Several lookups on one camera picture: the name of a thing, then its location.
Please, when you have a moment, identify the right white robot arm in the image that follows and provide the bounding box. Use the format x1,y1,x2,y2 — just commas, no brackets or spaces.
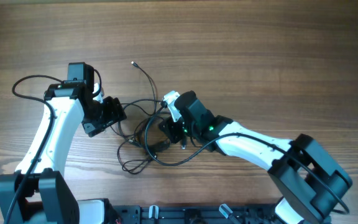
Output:
160,91,352,223

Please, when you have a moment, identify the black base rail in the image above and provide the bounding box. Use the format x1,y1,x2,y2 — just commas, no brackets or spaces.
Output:
113,204,281,224

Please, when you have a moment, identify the black USB cable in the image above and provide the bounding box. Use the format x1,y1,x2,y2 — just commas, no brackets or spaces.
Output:
116,98,188,175

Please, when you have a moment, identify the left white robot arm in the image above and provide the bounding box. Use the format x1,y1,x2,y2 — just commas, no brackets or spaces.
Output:
0,62,126,223

